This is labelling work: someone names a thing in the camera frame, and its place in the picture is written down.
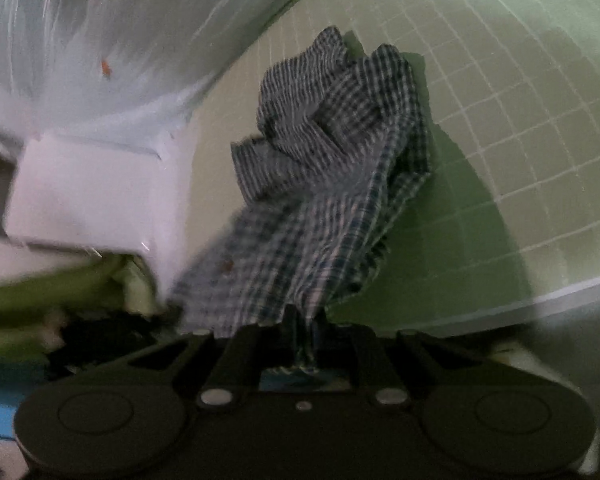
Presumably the white board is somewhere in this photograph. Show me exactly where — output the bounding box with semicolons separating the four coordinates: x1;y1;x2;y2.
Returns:
2;125;203;306

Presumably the green curtain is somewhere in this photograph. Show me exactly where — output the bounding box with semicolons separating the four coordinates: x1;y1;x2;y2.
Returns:
0;254;156;358

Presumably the blue object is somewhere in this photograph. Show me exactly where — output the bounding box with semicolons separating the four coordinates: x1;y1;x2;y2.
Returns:
0;360;51;443

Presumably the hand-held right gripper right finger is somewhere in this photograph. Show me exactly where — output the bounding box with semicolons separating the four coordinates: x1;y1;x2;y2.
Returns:
310;310;481;407

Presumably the blue checked shirt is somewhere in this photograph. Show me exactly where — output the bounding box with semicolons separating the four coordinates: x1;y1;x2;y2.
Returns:
170;25;433;376

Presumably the pale blue carrot-print quilt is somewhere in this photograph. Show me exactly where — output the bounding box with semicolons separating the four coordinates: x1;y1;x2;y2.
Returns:
0;0;341;148

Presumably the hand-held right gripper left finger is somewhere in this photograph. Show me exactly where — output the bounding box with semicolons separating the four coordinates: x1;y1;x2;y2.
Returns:
127;306;301;408

